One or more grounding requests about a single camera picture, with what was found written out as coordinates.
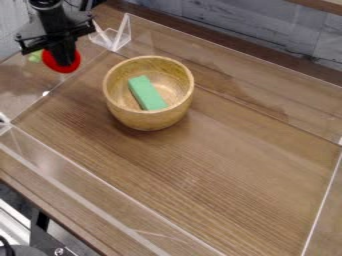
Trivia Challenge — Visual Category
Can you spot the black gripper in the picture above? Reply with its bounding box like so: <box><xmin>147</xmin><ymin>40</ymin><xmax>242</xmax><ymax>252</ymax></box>
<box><xmin>15</xmin><ymin>6</ymin><xmax>95</xmax><ymax>66</ymax></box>

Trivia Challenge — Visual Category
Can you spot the red plush fruit green stem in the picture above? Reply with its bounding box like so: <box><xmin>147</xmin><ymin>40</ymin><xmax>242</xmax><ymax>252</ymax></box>
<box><xmin>28</xmin><ymin>50</ymin><xmax>82</xmax><ymax>74</ymax></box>

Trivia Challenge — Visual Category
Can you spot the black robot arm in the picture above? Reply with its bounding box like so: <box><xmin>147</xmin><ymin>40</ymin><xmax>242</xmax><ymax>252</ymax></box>
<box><xmin>15</xmin><ymin>0</ymin><xmax>96</xmax><ymax>67</ymax></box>

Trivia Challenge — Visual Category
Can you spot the wooden bowl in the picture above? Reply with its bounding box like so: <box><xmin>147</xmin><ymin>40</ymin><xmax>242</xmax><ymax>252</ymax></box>
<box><xmin>103</xmin><ymin>55</ymin><xmax>195</xmax><ymax>131</ymax></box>

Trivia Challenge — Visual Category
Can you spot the green rectangular block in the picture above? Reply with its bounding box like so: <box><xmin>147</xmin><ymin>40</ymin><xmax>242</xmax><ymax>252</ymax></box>
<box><xmin>128</xmin><ymin>75</ymin><xmax>169</xmax><ymax>111</ymax></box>

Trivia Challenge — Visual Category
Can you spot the clear acrylic corner bracket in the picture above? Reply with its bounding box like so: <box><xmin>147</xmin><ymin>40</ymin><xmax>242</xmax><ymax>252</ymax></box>
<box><xmin>88</xmin><ymin>14</ymin><xmax>131</xmax><ymax>52</ymax></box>

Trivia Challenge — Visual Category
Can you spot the black metal table frame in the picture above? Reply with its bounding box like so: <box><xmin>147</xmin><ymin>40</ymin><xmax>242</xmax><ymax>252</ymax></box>
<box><xmin>28</xmin><ymin>208</ymin><xmax>91</xmax><ymax>256</ymax></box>

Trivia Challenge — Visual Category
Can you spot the black cable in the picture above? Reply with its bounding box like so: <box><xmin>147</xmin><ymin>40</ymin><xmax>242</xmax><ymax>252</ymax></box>
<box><xmin>0</xmin><ymin>234</ymin><xmax>18</xmax><ymax>256</ymax></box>

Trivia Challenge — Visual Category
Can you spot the clear acrylic tray wall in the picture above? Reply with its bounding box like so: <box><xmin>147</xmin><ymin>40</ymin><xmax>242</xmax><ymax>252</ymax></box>
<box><xmin>0</xmin><ymin>118</ymin><xmax>225</xmax><ymax>256</ymax></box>

